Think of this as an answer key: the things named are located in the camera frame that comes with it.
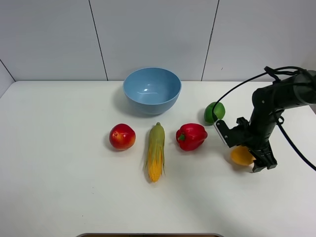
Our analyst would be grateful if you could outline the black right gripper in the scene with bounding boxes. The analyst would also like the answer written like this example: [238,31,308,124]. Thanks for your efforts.
[236,108,277,173]

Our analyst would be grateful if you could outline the corn cob with husk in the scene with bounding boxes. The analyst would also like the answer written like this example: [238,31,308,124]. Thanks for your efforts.
[145,122,165,183]

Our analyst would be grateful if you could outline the red apple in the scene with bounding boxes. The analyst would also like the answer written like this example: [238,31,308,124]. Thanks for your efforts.
[109,123,136,151]

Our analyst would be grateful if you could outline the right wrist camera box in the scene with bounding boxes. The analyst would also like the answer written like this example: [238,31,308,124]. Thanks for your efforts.
[214,119,233,148]

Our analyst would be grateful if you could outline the red bell pepper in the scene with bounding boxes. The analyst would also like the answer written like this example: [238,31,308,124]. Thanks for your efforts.
[176,123,208,151]

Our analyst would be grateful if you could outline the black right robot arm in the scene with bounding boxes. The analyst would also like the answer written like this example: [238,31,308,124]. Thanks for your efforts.
[236,67,316,173]

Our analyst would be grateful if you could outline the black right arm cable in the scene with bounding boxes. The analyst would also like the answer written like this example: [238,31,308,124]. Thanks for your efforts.
[212,66,316,172]

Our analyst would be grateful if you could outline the yellow mango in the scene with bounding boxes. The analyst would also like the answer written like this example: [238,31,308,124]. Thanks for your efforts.
[230,146,255,166]

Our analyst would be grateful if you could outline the blue plastic bowl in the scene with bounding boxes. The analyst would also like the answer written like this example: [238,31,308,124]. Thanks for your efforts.
[122,67,182,116]

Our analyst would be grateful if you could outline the green lime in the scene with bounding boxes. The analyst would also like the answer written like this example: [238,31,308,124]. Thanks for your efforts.
[204,102,226,124]

